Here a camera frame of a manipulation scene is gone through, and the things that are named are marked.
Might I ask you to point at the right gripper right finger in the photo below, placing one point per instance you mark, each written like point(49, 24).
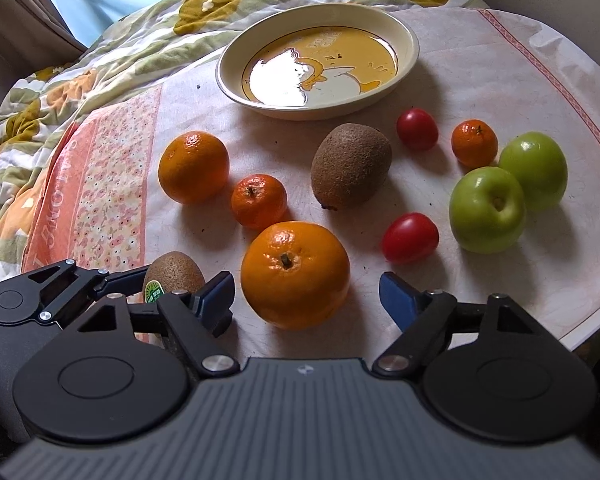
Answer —
point(489, 369)

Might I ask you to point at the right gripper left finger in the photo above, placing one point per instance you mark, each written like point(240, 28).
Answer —
point(122, 369)

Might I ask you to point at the kiwi with green sticker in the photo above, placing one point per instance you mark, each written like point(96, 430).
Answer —
point(171, 271)

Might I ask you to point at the green apple front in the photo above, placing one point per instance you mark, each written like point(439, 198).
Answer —
point(487, 211)

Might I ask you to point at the green apple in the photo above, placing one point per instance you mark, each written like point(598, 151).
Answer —
point(540, 167)
point(487, 211)

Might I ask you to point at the large orange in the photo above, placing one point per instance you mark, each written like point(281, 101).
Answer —
point(194, 167)
point(295, 275)

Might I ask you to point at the green apple back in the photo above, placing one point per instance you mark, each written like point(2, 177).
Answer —
point(540, 167)

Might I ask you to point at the brown kiwi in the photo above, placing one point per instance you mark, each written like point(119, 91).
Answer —
point(349, 166)

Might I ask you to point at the red tomato near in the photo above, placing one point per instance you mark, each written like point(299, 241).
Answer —
point(410, 238)

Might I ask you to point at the red tomato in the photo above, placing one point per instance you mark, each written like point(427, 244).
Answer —
point(417, 130)
point(410, 238)

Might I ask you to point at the white pink floral cloth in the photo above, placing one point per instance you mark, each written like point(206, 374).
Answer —
point(516, 74)

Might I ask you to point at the small mandarin left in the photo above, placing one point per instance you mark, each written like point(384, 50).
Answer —
point(258, 201)

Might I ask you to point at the small mandarin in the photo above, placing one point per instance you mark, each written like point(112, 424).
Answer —
point(258, 201)
point(474, 143)

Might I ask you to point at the small mandarin right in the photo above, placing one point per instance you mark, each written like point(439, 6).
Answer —
point(474, 143)

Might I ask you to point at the red tomato far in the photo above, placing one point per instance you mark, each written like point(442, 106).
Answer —
point(417, 130)

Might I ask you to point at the brown curtain left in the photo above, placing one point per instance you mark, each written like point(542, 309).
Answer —
point(33, 36)

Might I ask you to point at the floral green striped quilt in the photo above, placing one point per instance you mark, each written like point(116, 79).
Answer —
point(130, 50)

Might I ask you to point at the cream bowl with duck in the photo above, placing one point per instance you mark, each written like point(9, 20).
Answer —
point(317, 62)

